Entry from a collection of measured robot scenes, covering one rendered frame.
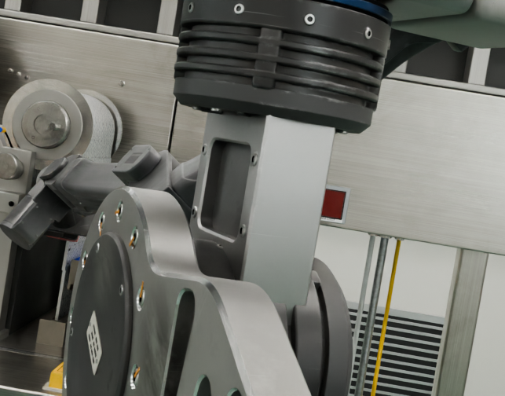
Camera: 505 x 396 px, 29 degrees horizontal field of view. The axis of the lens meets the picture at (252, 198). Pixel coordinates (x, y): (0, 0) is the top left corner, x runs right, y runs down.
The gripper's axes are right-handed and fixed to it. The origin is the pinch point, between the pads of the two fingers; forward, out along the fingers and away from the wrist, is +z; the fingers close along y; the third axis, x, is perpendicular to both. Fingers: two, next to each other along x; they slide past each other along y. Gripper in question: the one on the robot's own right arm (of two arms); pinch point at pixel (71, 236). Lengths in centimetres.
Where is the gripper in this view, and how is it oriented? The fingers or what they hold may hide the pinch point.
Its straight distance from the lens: 164.6
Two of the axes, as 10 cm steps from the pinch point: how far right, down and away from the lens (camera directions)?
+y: 9.8, 1.8, -0.4
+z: -0.5, 4.4, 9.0
